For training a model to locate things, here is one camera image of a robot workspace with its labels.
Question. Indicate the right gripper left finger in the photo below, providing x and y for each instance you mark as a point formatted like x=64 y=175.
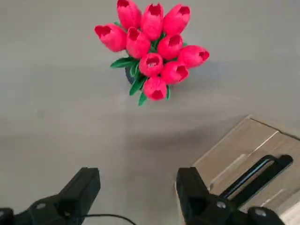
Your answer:
x=70 y=199

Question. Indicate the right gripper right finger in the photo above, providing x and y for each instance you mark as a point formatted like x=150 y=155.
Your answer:
x=199 y=204

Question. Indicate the red tulip bouquet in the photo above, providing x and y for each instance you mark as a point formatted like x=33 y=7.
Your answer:
x=152 y=25

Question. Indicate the black ribbed vase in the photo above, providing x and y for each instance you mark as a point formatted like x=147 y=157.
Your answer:
x=129 y=76

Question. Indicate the wooden drawer box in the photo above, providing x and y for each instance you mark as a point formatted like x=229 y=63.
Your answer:
x=253 y=138

